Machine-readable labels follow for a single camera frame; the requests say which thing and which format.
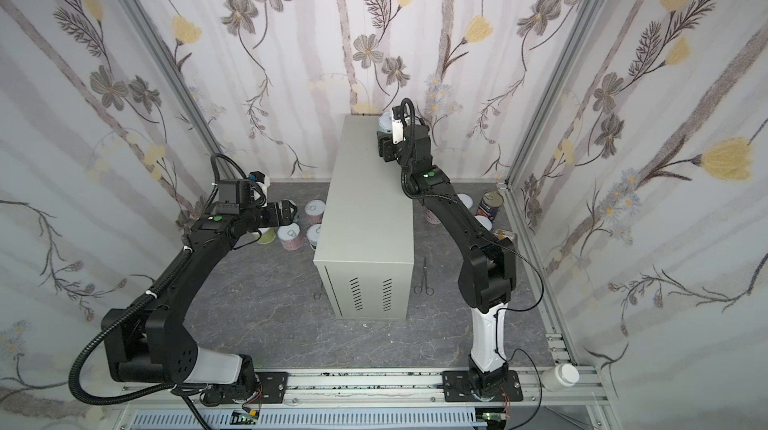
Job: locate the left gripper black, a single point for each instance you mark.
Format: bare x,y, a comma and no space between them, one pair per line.
288,217

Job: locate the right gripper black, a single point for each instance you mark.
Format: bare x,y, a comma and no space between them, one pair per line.
389,146

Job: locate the teal coconut can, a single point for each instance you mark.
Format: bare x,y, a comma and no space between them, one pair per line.
313,235
385,122

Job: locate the yellow label can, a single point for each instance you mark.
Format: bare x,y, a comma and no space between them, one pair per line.
485,222

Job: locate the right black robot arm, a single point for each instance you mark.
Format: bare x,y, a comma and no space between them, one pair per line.
488,273

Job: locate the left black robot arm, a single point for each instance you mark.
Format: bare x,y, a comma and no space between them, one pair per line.
148,343

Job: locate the green label can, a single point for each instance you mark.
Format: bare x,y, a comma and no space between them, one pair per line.
266,235

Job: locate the pink can front left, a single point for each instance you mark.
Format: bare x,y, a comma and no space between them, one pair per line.
290,236

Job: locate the pink can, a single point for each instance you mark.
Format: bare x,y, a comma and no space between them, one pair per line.
314,211
431,217
290,236

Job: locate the pink can rear left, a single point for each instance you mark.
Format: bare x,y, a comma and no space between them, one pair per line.
314,211

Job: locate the pink can right side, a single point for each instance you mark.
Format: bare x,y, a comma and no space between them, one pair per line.
431,217

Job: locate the teal can right side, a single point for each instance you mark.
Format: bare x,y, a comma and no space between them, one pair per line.
466,200

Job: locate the dark open tin can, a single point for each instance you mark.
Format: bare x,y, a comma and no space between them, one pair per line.
490,205

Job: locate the grey metal cabinet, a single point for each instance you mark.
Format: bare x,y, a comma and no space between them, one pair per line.
365,254

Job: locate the metal scissors right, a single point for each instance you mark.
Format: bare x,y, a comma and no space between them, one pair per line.
423,287

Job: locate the white plastic bottle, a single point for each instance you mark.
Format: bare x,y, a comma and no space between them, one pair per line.
560,377

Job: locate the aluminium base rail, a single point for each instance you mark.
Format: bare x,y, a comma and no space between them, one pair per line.
270,304

